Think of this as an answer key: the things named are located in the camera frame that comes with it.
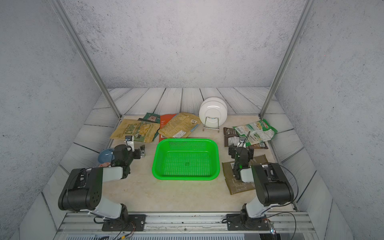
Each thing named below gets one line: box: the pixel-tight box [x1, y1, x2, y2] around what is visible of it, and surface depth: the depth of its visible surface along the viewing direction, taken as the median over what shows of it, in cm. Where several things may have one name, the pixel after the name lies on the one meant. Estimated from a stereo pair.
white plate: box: [199, 96, 228, 130], surface depth 106 cm
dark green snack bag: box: [137, 112, 161, 124], surface depth 121 cm
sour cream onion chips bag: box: [110, 118, 160, 143], surface depth 109 cm
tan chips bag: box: [158, 112, 201, 138], surface depth 113 cm
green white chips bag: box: [232, 119, 278, 147], surface depth 110 cm
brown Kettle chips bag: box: [223, 127, 269, 150], surface depth 104 cm
